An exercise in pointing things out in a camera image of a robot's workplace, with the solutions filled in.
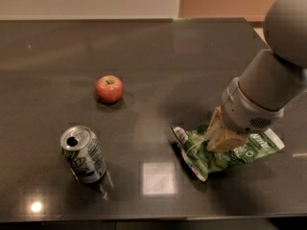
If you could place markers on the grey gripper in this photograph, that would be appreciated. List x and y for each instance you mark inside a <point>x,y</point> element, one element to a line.
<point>246,113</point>

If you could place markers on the green jalapeno chip bag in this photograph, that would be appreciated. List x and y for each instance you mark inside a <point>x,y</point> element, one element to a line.
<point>202,162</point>

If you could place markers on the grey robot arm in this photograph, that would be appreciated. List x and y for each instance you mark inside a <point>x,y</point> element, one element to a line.
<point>256,100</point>

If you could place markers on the green 7up can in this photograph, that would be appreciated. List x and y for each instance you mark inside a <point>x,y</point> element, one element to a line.
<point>80,147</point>

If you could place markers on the red apple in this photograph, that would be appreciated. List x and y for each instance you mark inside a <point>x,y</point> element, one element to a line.
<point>109,89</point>

